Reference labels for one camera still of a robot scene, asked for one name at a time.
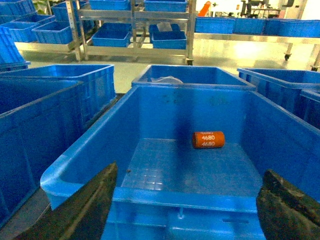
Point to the far steel shelf rack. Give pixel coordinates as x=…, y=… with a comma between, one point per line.
x=139, y=19

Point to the orange cylindrical cap 4680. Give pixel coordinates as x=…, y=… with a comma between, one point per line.
x=208, y=139

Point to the blue bin at left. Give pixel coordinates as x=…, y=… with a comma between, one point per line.
x=39, y=120

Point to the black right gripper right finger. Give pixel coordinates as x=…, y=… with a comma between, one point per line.
x=285, y=212

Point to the blue target plastic bin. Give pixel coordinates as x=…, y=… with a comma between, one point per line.
x=168, y=190

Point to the blue bin behind target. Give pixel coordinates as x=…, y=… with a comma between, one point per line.
x=205, y=77

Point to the blue bin at right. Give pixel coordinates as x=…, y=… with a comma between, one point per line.
x=282, y=86

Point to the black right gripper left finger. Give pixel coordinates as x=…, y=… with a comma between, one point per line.
x=82, y=216

